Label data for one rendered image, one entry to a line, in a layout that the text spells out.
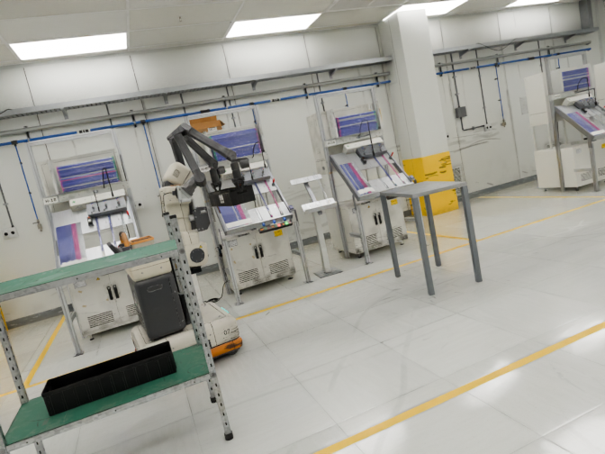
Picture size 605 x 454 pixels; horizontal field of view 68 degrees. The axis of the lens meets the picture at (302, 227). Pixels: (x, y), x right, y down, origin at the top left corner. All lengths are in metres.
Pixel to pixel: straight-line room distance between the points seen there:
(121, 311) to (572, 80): 6.53
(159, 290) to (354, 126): 3.13
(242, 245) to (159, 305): 1.79
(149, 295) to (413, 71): 5.23
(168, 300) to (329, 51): 4.95
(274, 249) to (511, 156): 5.31
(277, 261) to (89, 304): 1.85
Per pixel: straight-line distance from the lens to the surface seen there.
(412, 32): 7.24
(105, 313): 4.67
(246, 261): 4.71
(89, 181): 4.70
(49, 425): 2.34
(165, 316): 3.11
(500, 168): 8.65
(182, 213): 3.25
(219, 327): 3.17
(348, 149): 5.23
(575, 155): 7.37
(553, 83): 7.56
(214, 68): 6.52
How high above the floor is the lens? 1.21
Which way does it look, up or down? 8 degrees down
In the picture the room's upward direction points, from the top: 12 degrees counter-clockwise
